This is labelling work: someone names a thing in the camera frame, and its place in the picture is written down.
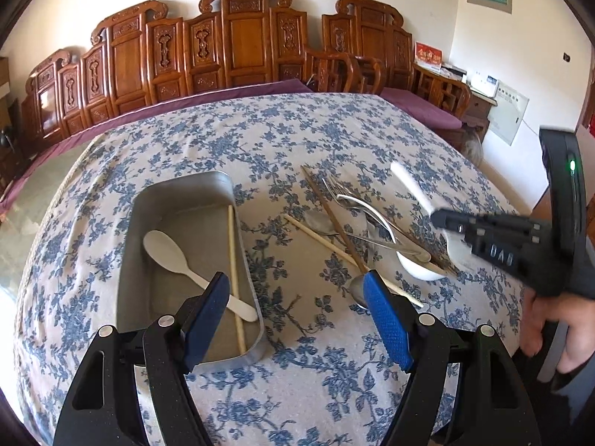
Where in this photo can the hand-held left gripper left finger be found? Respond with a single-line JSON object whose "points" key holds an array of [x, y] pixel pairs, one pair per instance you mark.
{"points": [[210, 316]]}

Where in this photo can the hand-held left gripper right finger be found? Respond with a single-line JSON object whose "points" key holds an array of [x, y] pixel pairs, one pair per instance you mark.
{"points": [[386, 323]]}

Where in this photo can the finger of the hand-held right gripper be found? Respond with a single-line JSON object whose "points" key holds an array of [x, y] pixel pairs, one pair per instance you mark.
{"points": [[502, 253], [492, 224]]}

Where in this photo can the metal spoon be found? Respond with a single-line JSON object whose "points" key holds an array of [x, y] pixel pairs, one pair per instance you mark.
{"points": [[318, 223], [358, 288]]}

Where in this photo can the white ceramic spoon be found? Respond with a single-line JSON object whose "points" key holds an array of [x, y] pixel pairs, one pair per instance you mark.
{"points": [[409, 179], [420, 269]]}

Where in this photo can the light bamboo chopstick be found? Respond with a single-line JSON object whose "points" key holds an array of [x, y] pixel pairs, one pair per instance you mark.
{"points": [[233, 251], [320, 237]]}

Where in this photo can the white plastic spoon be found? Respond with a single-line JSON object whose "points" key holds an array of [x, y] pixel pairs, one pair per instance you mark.
{"points": [[165, 248]]}

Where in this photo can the aluminium utensil tray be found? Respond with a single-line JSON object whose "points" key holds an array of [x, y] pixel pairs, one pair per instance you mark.
{"points": [[186, 213]]}

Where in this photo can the dark brown chopstick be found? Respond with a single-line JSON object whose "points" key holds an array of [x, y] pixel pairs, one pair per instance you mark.
{"points": [[325, 204]]}

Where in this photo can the metal fork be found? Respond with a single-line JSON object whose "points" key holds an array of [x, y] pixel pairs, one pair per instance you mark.
{"points": [[331, 188]]}

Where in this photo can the person's right hand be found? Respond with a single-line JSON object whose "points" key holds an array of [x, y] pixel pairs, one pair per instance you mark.
{"points": [[581, 325]]}

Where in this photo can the wooden side table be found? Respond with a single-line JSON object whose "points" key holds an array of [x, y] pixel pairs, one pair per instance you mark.
{"points": [[474, 107]]}

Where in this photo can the purple armchair seat cushion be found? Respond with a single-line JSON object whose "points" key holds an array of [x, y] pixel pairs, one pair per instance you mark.
{"points": [[423, 104]]}

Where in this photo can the white box on side table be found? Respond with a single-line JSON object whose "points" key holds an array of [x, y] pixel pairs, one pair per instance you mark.
{"points": [[483, 81]]}

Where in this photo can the red calendar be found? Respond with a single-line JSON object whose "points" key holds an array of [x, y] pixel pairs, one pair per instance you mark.
{"points": [[428, 55]]}

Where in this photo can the blue floral tablecloth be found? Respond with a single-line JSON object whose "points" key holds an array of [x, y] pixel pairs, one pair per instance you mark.
{"points": [[279, 139]]}

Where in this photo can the carved wooden armchair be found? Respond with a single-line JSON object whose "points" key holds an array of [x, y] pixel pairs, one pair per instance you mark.
{"points": [[372, 37]]}

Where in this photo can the long purple bench cushion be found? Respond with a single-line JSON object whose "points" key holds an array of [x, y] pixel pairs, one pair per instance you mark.
{"points": [[56, 153]]}

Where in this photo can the carved wooden sofa bench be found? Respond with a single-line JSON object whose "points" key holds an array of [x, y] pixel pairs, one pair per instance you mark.
{"points": [[241, 42]]}

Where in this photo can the white wall panel box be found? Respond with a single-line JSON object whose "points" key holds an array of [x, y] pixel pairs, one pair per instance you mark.
{"points": [[511, 114]]}

